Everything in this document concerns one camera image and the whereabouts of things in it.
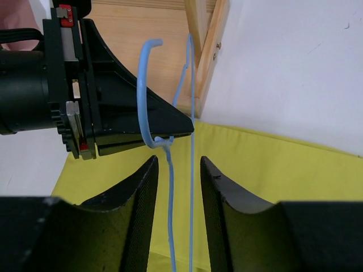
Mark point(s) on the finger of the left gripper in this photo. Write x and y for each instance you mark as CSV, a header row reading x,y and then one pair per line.
x,y
111,142

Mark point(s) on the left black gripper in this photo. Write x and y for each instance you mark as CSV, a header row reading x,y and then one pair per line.
x,y
51,85

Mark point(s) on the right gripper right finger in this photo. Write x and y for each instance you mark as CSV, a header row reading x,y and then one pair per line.
x,y
247,233

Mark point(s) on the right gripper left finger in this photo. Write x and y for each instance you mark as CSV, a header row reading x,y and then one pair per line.
x,y
108,232

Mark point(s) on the light blue wire hanger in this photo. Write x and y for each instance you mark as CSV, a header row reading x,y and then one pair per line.
x,y
165,144

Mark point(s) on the yellow-green trousers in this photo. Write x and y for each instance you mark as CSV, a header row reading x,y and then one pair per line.
x,y
272,167

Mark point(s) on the wooden clothes rack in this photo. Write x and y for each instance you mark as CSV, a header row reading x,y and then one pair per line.
x,y
126,25

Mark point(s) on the pink t-shirt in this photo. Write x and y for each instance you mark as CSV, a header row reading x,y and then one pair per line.
x,y
24,14

